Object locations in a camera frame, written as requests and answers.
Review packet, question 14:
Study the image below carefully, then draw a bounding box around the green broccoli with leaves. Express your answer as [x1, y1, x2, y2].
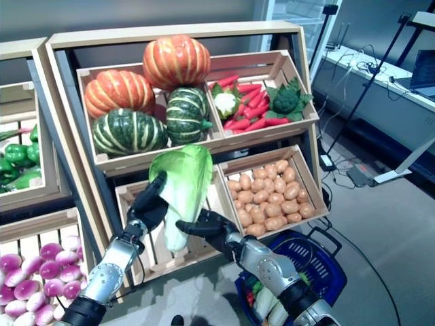
[265, 77, 314, 122]

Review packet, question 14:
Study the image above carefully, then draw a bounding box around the wooden slat crate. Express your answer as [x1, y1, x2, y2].
[0, 207, 103, 326]
[0, 81, 71, 211]
[217, 145, 330, 238]
[114, 164, 244, 286]
[205, 50, 320, 139]

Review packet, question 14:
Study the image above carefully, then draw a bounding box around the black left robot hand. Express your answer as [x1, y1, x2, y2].
[126, 170, 170, 235]

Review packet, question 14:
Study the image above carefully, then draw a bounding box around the blue plastic shopping basket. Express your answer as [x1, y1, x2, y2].
[234, 226, 348, 326]

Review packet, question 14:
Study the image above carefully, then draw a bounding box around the wooden display shelf frame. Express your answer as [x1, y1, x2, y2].
[45, 20, 324, 303]
[0, 37, 89, 221]

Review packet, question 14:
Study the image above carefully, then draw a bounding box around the green white napa cabbage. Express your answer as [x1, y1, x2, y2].
[148, 144, 214, 253]
[253, 283, 283, 323]

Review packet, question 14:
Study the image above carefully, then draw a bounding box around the white office desk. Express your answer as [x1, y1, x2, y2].
[312, 43, 435, 186]

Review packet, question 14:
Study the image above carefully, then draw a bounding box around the black metal rack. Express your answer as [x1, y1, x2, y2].
[397, 13, 435, 35]

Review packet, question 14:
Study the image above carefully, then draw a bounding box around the white power adapter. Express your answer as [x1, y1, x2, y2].
[319, 154, 336, 173]

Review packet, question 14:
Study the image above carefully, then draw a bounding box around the orange striped pumpkin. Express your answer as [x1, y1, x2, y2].
[84, 69, 156, 119]
[142, 34, 211, 92]

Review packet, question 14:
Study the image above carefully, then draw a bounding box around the tangled black cable bundle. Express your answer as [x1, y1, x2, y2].
[339, 47, 398, 99]

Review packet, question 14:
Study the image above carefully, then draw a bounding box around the black router with antennas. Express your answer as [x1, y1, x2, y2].
[326, 22, 351, 52]

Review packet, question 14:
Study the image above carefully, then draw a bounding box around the thin green pink stalk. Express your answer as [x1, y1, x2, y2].
[0, 128, 32, 142]

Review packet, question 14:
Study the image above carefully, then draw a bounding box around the white cauliflower with leaves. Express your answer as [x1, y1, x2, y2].
[212, 82, 242, 120]

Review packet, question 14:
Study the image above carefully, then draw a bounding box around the black floor cable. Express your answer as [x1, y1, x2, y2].
[319, 181, 404, 326]

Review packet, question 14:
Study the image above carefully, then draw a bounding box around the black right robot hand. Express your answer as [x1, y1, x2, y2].
[175, 209, 241, 255]

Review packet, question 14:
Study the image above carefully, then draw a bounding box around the grey power box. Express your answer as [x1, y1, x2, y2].
[346, 166, 378, 187]

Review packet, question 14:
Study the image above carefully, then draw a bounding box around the grey open laptop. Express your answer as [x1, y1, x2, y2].
[409, 50, 435, 101]

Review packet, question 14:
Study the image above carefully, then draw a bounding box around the large wooden crate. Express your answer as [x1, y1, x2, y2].
[76, 62, 225, 173]

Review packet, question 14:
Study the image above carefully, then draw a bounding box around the purple white turnip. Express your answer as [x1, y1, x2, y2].
[54, 250, 80, 268]
[0, 253, 23, 273]
[39, 242, 64, 261]
[39, 260, 63, 280]
[59, 264, 83, 284]
[20, 255, 44, 276]
[63, 236, 82, 253]

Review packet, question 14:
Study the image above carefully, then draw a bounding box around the small green striped pumpkin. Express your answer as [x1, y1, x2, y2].
[165, 87, 214, 145]

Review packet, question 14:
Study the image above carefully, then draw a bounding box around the small green white bok choy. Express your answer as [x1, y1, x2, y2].
[270, 300, 292, 326]

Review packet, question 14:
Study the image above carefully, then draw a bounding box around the white flat box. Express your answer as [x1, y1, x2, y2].
[410, 10, 435, 25]

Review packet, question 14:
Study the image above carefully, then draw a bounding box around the black tripod stand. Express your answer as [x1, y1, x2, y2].
[326, 12, 414, 156]
[307, 3, 340, 69]

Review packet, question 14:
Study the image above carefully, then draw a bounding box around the large green striped pumpkin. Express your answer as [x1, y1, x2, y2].
[92, 107, 169, 158]

